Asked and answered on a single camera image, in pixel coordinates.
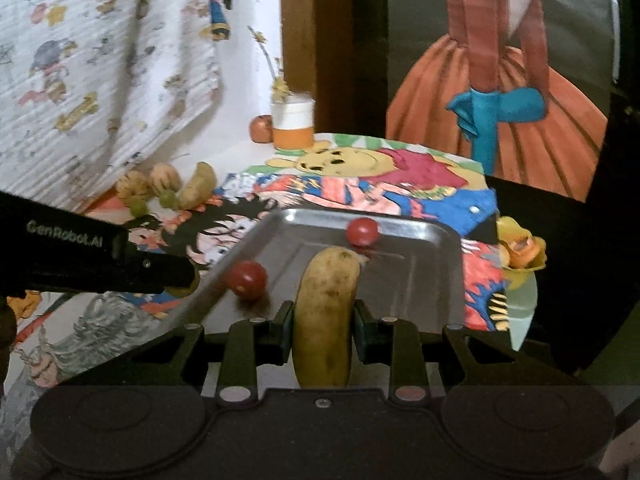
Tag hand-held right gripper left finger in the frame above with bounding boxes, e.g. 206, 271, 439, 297
131, 301, 295, 406

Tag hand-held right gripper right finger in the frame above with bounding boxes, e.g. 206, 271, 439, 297
352, 300, 516, 405

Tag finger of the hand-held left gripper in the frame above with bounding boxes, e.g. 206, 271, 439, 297
124, 249, 201, 297

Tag spotted yellow banana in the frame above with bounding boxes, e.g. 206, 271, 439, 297
291, 246, 362, 389

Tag metal tray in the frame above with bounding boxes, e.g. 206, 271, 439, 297
165, 207, 467, 341

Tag red cherry tomato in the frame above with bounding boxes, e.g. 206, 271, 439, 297
346, 217, 380, 248
227, 260, 268, 302

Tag cartoon children print mat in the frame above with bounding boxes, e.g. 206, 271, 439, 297
0, 195, 236, 413

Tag colourful cartoon tablecloth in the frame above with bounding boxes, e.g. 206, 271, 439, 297
190, 132, 512, 333

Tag red apple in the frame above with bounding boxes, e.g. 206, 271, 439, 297
249, 115, 275, 145

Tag white cartoon printed sheet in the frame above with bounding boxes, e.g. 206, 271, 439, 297
0, 0, 237, 211

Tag yellow artificial flower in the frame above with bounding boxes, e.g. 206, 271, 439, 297
495, 216, 548, 291

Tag white and orange jar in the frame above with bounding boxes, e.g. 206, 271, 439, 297
270, 94, 317, 151

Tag dried yellow flowers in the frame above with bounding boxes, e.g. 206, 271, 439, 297
248, 25, 291, 102

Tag wall poster with orange dress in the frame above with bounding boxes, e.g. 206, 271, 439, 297
385, 0, 617, 203

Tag wooden post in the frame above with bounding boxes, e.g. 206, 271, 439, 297
280, 0, 317, 97

